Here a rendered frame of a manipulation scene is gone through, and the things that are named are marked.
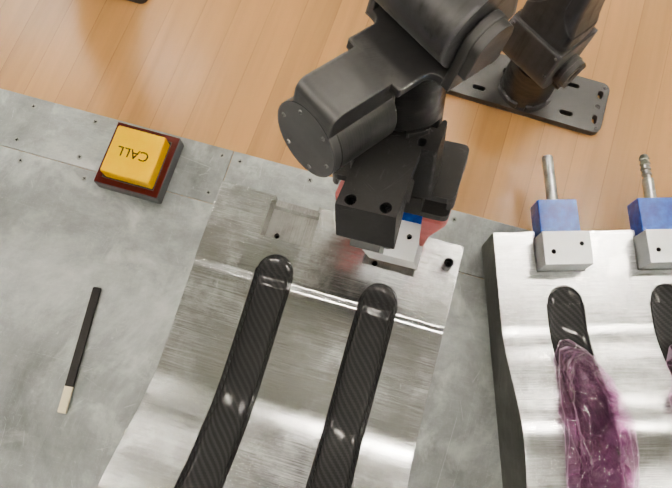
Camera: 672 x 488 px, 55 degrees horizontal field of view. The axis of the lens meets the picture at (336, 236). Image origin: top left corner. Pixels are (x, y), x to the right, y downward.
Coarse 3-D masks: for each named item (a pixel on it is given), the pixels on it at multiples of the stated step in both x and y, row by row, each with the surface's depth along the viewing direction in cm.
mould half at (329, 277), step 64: (256, 192) 67; (256, 256) 65; (320, 256) 65; (448, 256) 65; (192, 320) 64; (320, 320) 64; (192, 384) 62; (320, 384) 62; (384, 384) 62; (128, 448) 57; (256, 448) 59; (384, 448) 60
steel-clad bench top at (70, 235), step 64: (0, 128) 79; (64, 128) 79; (0, 192) 77; (64, 192) 77; (192, 192) 77; (320, 192) 77; (0, 256) 74; (64, 256) 74; (128, 256) 74; (192, 256) 74; (0, 320) 72; (64, 320) 72; (128, 320) 72; (448, 320) 72; (0, 384) 70; (64, 384) 70; (128, 384) 70; (448, 384) 70; (0, 448) 68; (64, 448) 68; (448, 448) 68
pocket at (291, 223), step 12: (276, 204) 68; (288, 204) 68; (276, 216) 69; (288, 216) 69; (300, 216) 69; (312, 216) 68; (264, 228) 67; (276, 228) 69; (288, 228) 69; (300, 228) 69; (312, 228) 69; (288, 240) 68; (300, 240) 68
